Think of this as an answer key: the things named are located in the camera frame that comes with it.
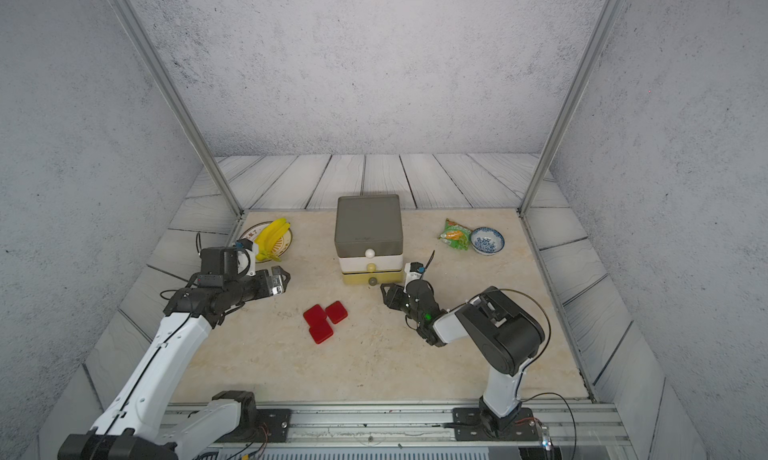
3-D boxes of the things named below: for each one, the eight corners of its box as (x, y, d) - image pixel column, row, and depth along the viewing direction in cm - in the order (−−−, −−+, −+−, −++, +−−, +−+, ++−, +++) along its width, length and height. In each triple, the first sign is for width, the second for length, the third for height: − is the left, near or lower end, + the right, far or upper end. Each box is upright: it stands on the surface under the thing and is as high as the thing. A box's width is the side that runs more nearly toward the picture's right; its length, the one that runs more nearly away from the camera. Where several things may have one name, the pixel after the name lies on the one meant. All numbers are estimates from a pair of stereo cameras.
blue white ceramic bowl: (471, 257, 108) (474, 249, 105) (467, 235, 115) (469, 227, 111) (503, 257, 108) (507, 249, 105) (497, 235, 115) (500, 227, 111)
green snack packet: (435, 241, 113) (436, 232, 109) (444, 227, 118) (446, 218, 114) (464, 254, 109) (467, 246, 105) (473, 239, 113) (476, 231, 110)
